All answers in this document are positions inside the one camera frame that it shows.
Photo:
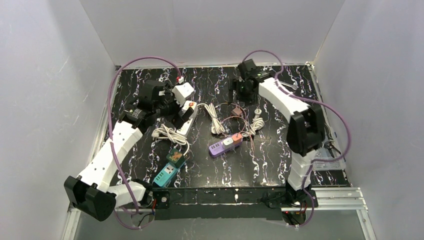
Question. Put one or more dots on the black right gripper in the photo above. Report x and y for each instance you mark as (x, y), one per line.
(239, 87)

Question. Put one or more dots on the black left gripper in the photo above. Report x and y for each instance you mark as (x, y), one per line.
(173, 110)

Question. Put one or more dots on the white power strip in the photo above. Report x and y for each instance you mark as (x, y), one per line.
(185, 129)

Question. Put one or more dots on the white multi-socket adapter plug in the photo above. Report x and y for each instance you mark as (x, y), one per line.
(190, 104)

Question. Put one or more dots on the pink small plug adapter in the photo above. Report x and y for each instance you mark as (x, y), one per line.
(237, 112)

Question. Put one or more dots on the green dragon socket cube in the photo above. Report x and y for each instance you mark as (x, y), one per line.
(176, 158)

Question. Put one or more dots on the purple power strip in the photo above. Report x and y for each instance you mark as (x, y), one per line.
(216, 149)

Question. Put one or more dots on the teal power strip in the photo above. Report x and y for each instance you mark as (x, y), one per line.
(165, 176)

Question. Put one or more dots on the small white cube charger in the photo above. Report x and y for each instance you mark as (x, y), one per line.
(227, 143)

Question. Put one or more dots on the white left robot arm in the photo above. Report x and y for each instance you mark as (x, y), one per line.
(91, 191)

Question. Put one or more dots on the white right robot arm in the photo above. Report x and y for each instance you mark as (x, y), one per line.
(305, 133)

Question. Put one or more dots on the silver wrench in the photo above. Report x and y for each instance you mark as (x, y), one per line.
(292, 86)

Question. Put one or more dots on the clear plastic parts box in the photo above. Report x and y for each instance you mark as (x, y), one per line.
(322, 153)

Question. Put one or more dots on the black pliers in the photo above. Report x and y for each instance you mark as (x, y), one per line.
(329, 144)

